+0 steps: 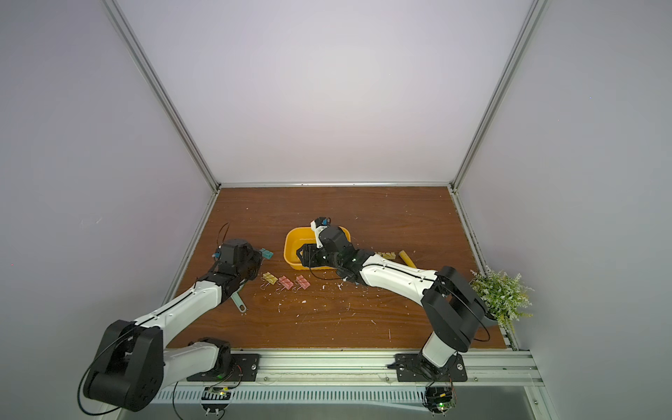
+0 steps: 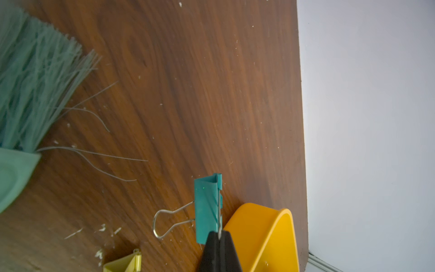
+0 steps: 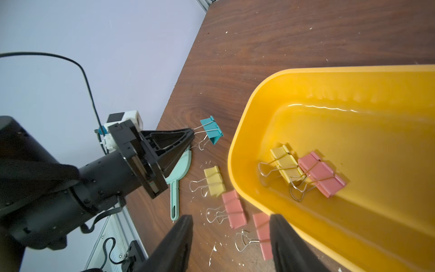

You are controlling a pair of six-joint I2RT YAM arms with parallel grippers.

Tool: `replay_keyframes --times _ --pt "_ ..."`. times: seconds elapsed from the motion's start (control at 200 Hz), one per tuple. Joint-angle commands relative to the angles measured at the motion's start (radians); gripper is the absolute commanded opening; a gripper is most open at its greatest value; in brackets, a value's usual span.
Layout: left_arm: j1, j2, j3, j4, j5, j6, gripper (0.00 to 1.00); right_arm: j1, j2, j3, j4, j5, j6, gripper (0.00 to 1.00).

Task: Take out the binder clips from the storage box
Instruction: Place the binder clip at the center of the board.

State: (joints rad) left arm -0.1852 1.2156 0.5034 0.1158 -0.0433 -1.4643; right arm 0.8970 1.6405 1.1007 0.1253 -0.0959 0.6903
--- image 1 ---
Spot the teal binder clip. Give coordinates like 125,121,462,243
261,248,274,260

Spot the yellow plastic storage box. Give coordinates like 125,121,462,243
283,226,352,271

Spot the pink binder clip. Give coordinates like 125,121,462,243
292,276,311,292
276,276,294,293

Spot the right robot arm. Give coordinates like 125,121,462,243
295,224,489,369

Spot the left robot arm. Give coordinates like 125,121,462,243
76,239,264,412

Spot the left controller board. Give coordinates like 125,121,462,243
201,387,232,419

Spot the controller board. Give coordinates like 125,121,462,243
201,387,232,419
423,386,456,415

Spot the small potted green plant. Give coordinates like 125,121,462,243
470,266,534,333

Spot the right controller board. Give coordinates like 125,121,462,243
423,386,456,415

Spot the yellow handled garden fork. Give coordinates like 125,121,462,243
398,250,417,269

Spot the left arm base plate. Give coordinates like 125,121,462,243
195,353,261,383

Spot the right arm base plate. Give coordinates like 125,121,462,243
387,353,468,383

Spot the aluminium front rail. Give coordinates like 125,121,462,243
112,348,544,388

